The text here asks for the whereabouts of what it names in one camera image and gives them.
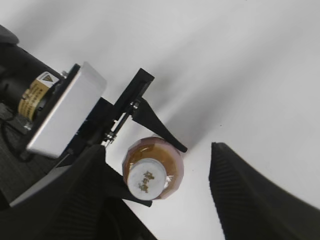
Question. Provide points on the peach oolong tea bottle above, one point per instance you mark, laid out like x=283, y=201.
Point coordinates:
x=160, y=150

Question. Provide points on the white bottle cap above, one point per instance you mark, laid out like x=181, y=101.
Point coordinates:
x=146, y=179

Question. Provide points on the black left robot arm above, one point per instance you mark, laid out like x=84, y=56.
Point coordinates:
x=27, y=85

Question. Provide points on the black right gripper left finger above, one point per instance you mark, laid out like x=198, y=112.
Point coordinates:
x=73, y=207

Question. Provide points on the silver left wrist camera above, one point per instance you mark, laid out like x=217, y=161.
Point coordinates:
x=68, y=113

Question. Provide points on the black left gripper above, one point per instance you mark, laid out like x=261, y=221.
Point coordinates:
x=102, y=125

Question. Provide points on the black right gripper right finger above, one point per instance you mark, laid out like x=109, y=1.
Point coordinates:
x=251, y=207

